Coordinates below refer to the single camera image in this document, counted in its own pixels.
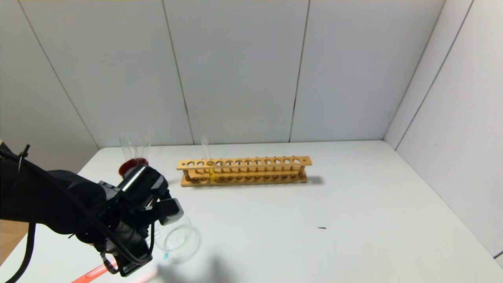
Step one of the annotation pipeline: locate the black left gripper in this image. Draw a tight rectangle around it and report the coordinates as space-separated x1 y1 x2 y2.
105 220 153 277

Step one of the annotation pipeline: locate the test tube with red pigment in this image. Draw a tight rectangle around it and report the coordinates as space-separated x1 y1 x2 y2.
71 231 163 283

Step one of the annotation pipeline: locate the test tube with yellow pigment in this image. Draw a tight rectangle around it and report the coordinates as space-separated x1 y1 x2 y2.
200 136 216 182

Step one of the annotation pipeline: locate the wooden test tube rack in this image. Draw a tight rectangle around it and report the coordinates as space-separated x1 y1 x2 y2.
176 156 313 187

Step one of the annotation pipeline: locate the clear glass beaker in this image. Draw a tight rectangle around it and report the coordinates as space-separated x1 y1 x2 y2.
152 214 201 263

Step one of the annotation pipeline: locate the red plastic cup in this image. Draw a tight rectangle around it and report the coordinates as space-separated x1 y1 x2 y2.
119 158 149 176

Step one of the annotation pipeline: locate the thick black hanging cable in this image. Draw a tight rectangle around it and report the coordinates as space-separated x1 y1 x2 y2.
4 222 37 283

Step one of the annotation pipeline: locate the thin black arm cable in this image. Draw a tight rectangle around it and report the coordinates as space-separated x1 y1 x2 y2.
0 145 154 266

